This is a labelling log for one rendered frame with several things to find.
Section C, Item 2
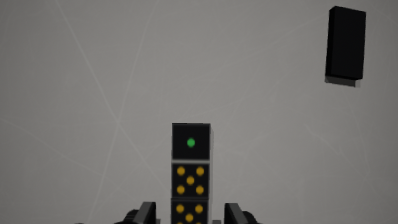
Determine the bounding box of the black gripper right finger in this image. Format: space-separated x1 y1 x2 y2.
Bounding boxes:
224 203 260 224

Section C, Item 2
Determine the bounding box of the black domino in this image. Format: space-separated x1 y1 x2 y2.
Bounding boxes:
325 6 366 80
171 199 209 224
171 123 211 199

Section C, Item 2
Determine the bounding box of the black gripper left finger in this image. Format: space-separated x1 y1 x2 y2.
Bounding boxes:
114 202 156 224

